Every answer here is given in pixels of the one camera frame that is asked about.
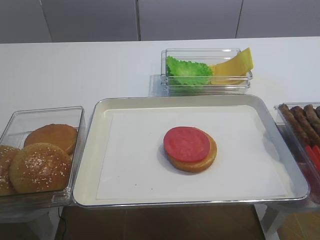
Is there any sesame bun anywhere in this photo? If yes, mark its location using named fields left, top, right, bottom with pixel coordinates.
left=0, top=145, right=20, bottom=196
left=9, top=143, right=72, bottom=194

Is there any bottom bun on tray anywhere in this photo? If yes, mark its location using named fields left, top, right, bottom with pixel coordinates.
left=164, top=129, right=217, bottom=173

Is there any silver metal tray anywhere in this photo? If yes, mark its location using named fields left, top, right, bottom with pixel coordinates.
left=73, top=94, right=310, bottom=208

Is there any brown meat patty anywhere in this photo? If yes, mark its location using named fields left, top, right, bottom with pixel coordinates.
left=303, top=104, right=320, bottom=135
left=290, top=106, right=320, bottom=147
left=315, top=106, right=320, bottom=118
left=279, top=104, right=311, bottom=147

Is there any clear left bun container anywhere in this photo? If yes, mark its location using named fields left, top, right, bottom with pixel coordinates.
left=0, top=106, right=85, bottom=211

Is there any green lettuce leaf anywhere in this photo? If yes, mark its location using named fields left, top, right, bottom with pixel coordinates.
left=166, top=56, right=214, bottom=86

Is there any flat bun bottom in container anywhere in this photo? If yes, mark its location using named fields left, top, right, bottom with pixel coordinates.
left=24, top=124, right=78, bottom=155

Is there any red tomato slice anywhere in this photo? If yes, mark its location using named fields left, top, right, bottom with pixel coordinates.
left=312, top=145, right=320, bottom=166
left=163, top=126, right=211, bottom=163
left=305, top=145, right=320, bottom=172

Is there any white paper sheet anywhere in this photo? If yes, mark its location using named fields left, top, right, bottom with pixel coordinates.
left=96, top=106, right=295, bottom=202

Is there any lower yellow cheese slice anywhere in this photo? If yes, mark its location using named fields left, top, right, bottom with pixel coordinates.
left=208, top=64, right=247, bottom=85

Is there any clear lettuce cheese container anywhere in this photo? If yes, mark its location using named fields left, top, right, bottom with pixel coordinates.
left=160, top=48, right=253, bottom=96

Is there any left sesame bun top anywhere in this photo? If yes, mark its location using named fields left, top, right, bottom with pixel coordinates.
left=0, top=145, right=20, bottom=196

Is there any yellow cheese slice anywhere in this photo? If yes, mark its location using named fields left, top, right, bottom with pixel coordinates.
left=214, top=47, right=254, bottom=77
left=208, top=64, right=247, bottom=85

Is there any right sesame bun top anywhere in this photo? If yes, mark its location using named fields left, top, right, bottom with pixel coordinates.
left=9, top=143, right=72, bottom=194

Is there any clear right patty container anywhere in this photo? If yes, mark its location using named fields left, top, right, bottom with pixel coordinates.
left=274, top=102, right=320, bottom=204

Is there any upper yellow cheese slice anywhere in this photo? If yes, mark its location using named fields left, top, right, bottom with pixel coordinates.
left=214, top=47, right=254, bottom=77

